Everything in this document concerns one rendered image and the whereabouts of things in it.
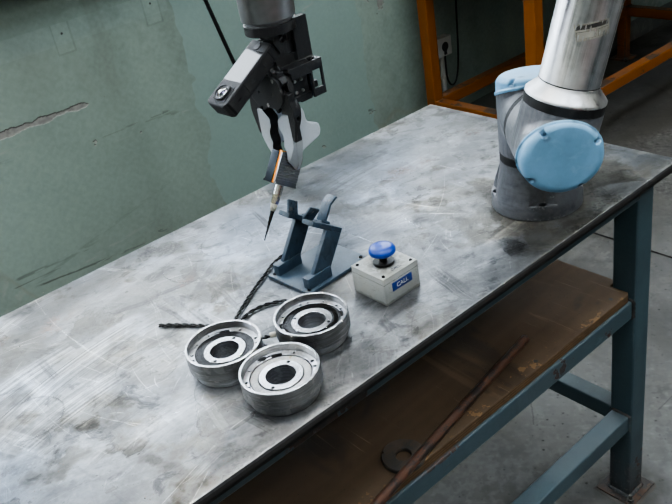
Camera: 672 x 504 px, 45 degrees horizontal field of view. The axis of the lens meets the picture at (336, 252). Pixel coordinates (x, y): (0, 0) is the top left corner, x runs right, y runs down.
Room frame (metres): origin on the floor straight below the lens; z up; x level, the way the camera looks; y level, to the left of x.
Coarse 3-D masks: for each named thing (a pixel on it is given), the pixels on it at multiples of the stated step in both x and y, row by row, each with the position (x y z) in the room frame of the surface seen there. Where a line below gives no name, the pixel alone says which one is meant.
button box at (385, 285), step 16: (368, 256) 1.04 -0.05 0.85; (400, 256) 1.02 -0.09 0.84; (352, 272) 1.02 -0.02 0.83; (368, 272) 0.99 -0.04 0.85; (384, 272) 0.98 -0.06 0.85; (400, 272) 0.98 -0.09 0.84; (416, 272) 1.00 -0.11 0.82; (368, 288) 0.99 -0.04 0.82; (384, 288) 0.96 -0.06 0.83; (400, 288) 0.98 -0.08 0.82; (384, 304) 0.97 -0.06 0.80
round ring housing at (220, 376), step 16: (224, 320) 0.94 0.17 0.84; (240, 320) 0.94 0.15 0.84; (192, 336) 0.92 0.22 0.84; (256, 336) 0.91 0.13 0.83; (192, 352) 0.90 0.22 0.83; (208, 352) 0.89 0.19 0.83; (224, 352) 0.91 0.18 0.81; (240, 352) 0.88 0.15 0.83; (192, 368) 0.86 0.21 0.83; (208, 368) 0.84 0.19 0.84; (224, 368) 0.84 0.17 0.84; (208, 384) 0.85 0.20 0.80; (224, 384) 0.85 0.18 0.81
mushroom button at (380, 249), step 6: (372, 246) 1.01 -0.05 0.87; (378, 246) 1.01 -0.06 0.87; (384, 246) 1.01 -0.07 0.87; (390, 246) 1.01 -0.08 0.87; (372, 252) 1.00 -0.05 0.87; (378, 252) 1.00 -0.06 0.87; (384, 252) 1.00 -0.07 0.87; (390, 252) 1.00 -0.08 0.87; (378, 258) 0.99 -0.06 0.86; (384, 258) 1.01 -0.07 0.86
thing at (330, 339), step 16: (288, 304) 0.96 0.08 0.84; (304, 304) 0.96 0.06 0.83; (336, 304) 0.95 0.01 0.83; (304, 320) 0.94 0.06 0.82; (320, 320) 0.94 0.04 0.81; (288, 336) 0.88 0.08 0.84; (304, 336) 0.87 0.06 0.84; (320, 336) 0.87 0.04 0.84; (336, 336) 0.88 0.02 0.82; (320, 352) 0.88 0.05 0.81
